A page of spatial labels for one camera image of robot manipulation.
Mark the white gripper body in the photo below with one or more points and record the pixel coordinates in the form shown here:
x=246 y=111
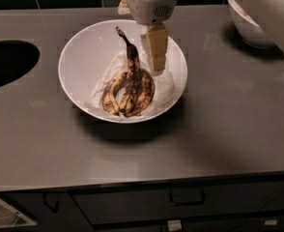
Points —
x=147 y=9

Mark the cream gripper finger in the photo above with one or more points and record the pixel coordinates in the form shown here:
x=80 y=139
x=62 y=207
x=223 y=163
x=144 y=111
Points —
x=123 y=8
x=155 y=41

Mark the spotted brown banana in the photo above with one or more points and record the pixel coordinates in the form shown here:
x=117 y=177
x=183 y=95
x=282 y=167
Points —
x=134 y=70

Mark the white paper in bowl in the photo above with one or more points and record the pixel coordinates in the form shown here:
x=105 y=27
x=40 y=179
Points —
x=164 y=94

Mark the large white bowl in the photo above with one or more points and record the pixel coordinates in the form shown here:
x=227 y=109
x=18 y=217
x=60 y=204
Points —
x=87 y=54

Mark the spotted right banana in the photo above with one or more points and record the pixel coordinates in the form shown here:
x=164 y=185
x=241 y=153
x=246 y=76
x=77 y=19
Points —
x=146 y=94

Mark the spotted left banana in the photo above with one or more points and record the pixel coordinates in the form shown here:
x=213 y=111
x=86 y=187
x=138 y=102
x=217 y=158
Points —
x=108 y=98

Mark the dark drawer front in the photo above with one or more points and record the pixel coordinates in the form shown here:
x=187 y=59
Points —
x=103 y=207

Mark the open dishwasher door corner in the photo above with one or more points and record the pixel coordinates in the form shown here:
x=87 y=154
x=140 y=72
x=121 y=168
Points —
x=11 y=217

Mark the black drawer handle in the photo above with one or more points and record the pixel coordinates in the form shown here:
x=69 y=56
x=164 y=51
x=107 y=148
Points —
x=186 y=197

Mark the black cabinet handle left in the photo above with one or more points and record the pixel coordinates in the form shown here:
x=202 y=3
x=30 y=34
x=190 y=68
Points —
x=51 y=201

